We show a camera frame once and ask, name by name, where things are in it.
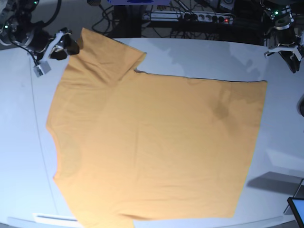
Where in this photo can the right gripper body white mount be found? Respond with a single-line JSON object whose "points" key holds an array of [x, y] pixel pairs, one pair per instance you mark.
{"points": [[55, 44]]}

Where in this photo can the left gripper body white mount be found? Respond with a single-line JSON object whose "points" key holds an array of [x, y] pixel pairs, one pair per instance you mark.
{"points": [[296, 50]]}

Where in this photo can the orange yellow T-shirt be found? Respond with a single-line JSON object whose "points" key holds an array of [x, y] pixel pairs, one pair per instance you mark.
{"points": [[137, 146]]}

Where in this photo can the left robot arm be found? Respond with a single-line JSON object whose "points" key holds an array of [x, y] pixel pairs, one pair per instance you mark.
{"points": [[279, 18]]}

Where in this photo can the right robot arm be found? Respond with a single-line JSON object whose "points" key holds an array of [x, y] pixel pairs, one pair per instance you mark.
{"points": [[16, 28]]}

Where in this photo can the white power strip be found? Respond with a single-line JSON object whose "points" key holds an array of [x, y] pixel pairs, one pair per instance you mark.
{"points": [[196, 16]]}

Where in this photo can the tablet with blue screen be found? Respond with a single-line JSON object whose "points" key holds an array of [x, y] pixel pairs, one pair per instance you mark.
{"points": [[297, 207]]}

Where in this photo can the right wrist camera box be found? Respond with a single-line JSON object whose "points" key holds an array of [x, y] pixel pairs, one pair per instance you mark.
{"points": [[42, 68]]}

